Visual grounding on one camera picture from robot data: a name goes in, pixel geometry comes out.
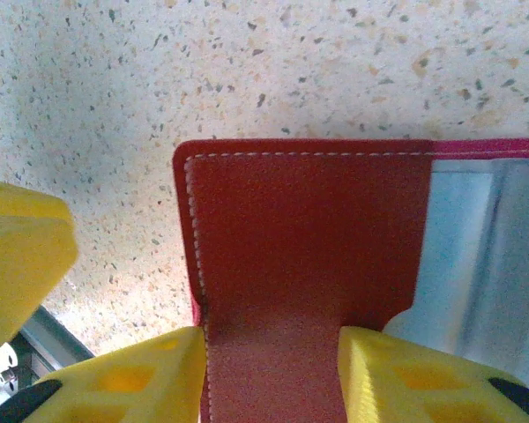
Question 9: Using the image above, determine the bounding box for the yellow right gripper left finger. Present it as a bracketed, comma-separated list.
[0, 325, 209, 423]

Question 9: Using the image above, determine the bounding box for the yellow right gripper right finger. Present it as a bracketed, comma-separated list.
[337, 324, 529, 423]

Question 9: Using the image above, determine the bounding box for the red leather card holder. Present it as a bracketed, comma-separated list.
[172, 138, 529, 423]

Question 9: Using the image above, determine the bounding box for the credit card dark print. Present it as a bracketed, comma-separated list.
[0, 306, 96, 397]

